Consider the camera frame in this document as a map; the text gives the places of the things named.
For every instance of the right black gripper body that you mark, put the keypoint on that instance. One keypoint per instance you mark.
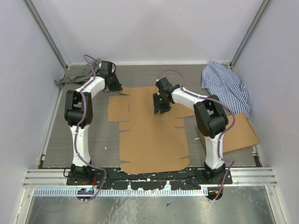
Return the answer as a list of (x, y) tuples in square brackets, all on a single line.
[(161, 103)]

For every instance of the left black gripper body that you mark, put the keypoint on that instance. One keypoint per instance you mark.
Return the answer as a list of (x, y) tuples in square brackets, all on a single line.
[(115, 85)]

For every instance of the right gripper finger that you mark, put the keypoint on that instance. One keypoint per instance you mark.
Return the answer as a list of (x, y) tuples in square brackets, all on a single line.
[(164, 110), (157, 107)]

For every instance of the brown cardboard box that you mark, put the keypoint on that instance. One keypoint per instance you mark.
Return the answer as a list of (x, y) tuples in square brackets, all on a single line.
[(149, 143), (240, 136)]

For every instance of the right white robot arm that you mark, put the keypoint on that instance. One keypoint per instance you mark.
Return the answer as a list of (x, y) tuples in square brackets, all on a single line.
[(210, 117)]

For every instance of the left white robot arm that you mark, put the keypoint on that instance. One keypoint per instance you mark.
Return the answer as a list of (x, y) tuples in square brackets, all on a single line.
[(78, 113)]

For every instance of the folded brown cardboard box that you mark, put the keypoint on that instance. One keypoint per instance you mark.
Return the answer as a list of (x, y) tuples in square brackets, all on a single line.
[(240, 136)]

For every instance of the black white striped cloth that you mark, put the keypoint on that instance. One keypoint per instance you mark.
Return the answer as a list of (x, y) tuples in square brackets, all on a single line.
[(78, 75)]

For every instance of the blue white striped cloth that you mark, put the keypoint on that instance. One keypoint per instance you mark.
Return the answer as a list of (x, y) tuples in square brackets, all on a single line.
[(225, 84)]

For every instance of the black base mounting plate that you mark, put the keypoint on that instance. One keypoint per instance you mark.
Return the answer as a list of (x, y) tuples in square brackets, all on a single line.
[(186, 179)]

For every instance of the left aluminium corner post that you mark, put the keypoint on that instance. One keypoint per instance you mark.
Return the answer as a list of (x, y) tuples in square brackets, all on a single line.
[(45, 31)]

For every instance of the aluminium corner post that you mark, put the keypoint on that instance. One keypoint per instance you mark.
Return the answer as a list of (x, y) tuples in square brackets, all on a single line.
[(252, 27), (45, 31)]

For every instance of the white slotted cable duct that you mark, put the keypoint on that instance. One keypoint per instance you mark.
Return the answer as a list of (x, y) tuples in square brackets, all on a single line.
[(88, 192)]

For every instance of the aluminium front rail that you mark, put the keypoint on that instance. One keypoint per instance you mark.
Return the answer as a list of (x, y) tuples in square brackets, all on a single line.
[(240, 176)]

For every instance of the right aluminium corner post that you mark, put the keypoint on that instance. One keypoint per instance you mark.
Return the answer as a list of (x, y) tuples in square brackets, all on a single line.
[(252, 27)]

